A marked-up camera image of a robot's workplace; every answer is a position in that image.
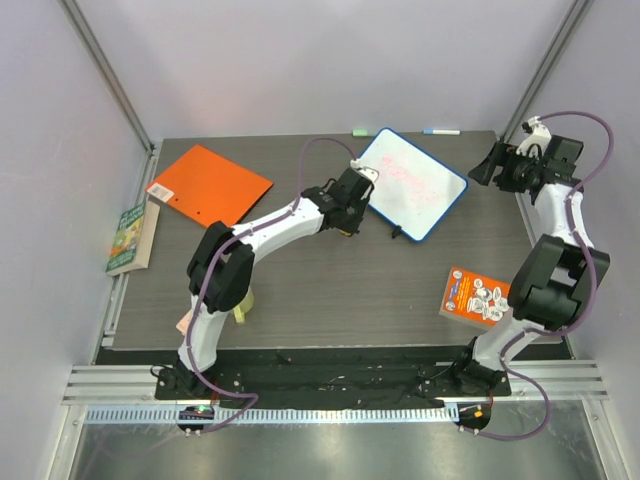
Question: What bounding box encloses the blue framed whiteboard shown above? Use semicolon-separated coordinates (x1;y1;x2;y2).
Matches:
357;128;468;242

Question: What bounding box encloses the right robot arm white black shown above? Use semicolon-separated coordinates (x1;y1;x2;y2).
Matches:
449;134;610;395

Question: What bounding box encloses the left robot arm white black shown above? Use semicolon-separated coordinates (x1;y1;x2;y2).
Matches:
174;161;379;399

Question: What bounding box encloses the black whiteboard clip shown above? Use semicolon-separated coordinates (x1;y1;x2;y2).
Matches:
391;225;402;239

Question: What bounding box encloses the blue white marker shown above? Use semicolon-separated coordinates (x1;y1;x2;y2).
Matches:
423;129;461;136

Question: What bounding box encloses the orange cover book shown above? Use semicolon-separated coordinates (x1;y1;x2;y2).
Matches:
439;266;512;330

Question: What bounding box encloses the orange folder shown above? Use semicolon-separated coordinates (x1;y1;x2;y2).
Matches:
146;145;273;227

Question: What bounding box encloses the pink power adapter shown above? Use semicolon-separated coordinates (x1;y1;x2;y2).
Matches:
176;310;192;336

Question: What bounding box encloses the green cover book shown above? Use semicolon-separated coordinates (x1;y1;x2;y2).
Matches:
106;201;160;276

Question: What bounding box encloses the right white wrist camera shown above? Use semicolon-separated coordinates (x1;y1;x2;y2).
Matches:
516;116;552;158

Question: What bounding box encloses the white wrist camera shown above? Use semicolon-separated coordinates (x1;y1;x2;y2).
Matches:
516;116;552;158
350;159;379;184

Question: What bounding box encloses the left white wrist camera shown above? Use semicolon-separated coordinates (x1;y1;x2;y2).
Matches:
350;159;379;184

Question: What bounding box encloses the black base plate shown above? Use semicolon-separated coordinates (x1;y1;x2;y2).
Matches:
151;346;511;410

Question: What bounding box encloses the slotted cable duct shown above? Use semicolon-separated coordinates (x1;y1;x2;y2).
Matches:
85;404;459;425

